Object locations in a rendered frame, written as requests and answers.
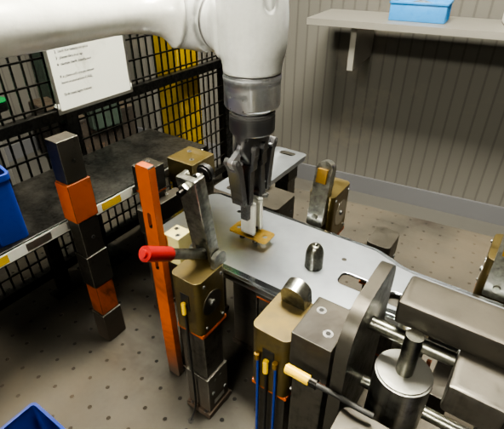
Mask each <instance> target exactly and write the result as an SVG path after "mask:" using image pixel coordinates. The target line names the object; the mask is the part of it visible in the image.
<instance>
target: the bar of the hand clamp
mask: <svg viewBox="0 0 504 429"><path fill-rule="evenodd" d="M175 178H176V182H177V186H178V189H179V191H177V192H176V195H177V196H178V197H180V199H181V202H182V205H183V209H184V212H185V216H186V222H187V225H188V229H189V232H190V236H191V240H192V246H193V248H194V249H206V253H207V256H208V261H209V264H210V260H211V257H212V255H213V253H214V252H215V251H216V250H218V249H219V247H218V243H217V238H216V234H215V226H214V221H213V216H212V212H211V207H210V203H209V195H208V191H207V186H206V181H207V182H211V181H212V180H213V179H214V178H215V172H214V170H213V168H212V167H211V166H210V165H208V164H207V163H201V164H199V165H198V167H197V173H196V174H193V175H192V176H190V172H189V170H187V169H185V170H183V171H182V172H181V173H179V174H178V175H176V177H175Z"/></svg>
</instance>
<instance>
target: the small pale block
mask: <svg viewBox="0 0 504 429"><path fill-rule="evenodd" d="M164 236H165V242H166V246H171V247H173V248H175V249H189V247H190V245H191V244H192V240H191V236H190V232H189V230H188V229H186V228H184V227H182V226H178V225H176V226H174V227H172V228H171V229H169V230H168V231H166V232H165V233H164ZM183 261H184V260H172V261H169V263H170V264H171V269H172V271H173V269H174V268H176V267H177V266H178V265H179V264H180V263H181V262H183ZM180 337H181V344H182V350H183V357H184V363H183V369H184V370H186V368H187V367H188V366H189V363H188V356H187V350H186V337H185V330H184V329H183V328H182V327H180Z"/></svg>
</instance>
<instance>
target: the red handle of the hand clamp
mask: <svg viewBox="0 0 504 429"><path fill-rule="evenodd" d="M139 258H140V260H141V261H142V262H165V261H172V260H195V259H203V260H207V259H208V256H207V253H206V249H175V248H173V247H171V246H142V247H141V248H140V250H139Z"/></svg>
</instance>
